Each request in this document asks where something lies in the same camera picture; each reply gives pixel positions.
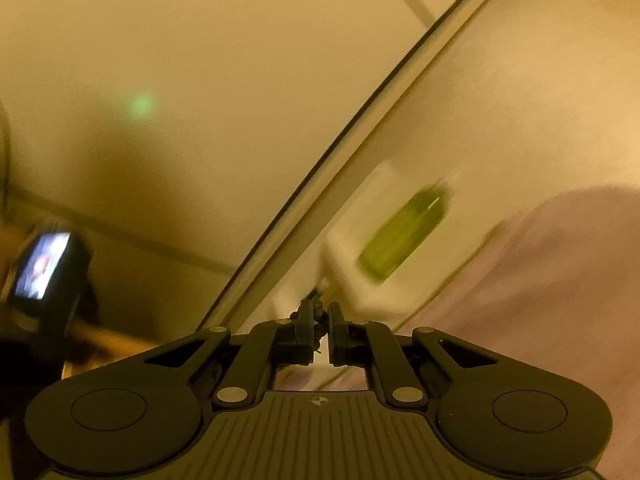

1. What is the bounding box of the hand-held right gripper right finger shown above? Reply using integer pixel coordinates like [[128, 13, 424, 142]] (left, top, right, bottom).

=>
[[326, 302, 502, 407]]

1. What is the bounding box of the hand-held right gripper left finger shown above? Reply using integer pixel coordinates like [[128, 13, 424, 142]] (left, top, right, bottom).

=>
[[144, 300, 317, 409]]

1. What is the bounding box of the cream small corner shelf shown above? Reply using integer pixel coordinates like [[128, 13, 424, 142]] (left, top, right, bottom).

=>
[[319, 162, 453, 323]]

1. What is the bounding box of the green bottle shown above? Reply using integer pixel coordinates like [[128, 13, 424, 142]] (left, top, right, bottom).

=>
[[356, 179, 455, 282]]

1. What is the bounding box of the pink cloth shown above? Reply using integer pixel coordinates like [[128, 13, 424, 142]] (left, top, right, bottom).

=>
[[320, 184, 640, 480]]

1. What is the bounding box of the cream frame post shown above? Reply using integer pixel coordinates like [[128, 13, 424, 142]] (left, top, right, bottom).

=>
[[200, 0, 531, 333]]

